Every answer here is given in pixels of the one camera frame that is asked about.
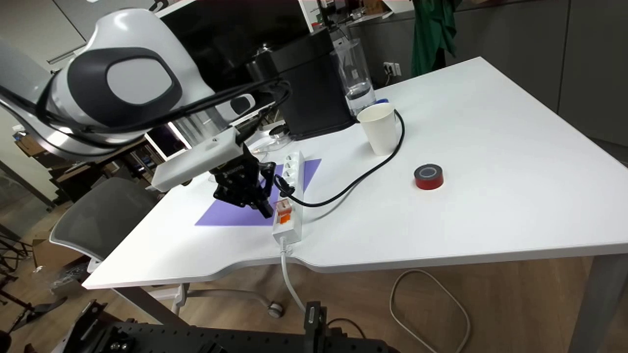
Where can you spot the grey office chair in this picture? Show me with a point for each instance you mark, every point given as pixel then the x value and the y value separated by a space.
pixel 103 219

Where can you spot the clear water tank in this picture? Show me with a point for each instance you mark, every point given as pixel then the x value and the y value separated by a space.
pixel 355 71

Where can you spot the black perforated breadboard base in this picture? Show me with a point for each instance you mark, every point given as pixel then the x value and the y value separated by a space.
pixel 101 332

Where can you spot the white paper cup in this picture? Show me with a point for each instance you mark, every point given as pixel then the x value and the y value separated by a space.
pixel 382 128

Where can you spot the red tape roll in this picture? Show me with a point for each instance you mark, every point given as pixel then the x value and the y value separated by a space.
pixel 429 177

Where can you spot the white power strip adapter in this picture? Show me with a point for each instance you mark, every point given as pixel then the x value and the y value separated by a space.
pixel 288 209

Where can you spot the green hanging cloth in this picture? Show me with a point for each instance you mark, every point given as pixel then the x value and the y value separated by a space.
pixel 435 30

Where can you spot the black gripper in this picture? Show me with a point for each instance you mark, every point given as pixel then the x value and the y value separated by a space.
pixel 239 183

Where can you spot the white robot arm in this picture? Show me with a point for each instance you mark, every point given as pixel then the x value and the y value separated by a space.
pixel 133 77

